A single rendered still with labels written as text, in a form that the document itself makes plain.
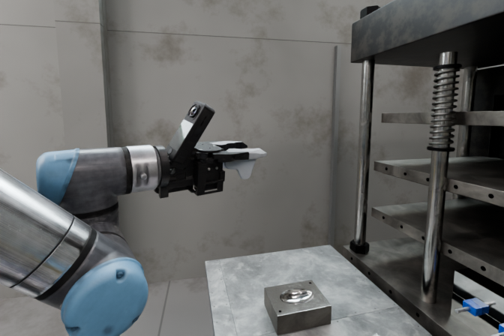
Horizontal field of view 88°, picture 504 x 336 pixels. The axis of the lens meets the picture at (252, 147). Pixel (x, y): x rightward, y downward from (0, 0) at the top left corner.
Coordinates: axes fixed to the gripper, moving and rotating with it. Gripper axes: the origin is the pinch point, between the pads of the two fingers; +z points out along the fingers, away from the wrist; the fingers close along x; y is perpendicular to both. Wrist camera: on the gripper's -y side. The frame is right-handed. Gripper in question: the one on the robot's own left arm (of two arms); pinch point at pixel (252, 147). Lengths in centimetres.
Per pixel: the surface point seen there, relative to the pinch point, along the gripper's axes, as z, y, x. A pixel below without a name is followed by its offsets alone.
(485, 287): 77, 46, 32
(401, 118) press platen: 97, -4, -14
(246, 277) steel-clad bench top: 31, 71, -37
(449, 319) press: 78, 64, 25
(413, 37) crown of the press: 79, -36, -8
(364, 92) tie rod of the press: 94, -14, -33
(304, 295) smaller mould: 37, 62, -9
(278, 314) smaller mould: 22, 60, -7
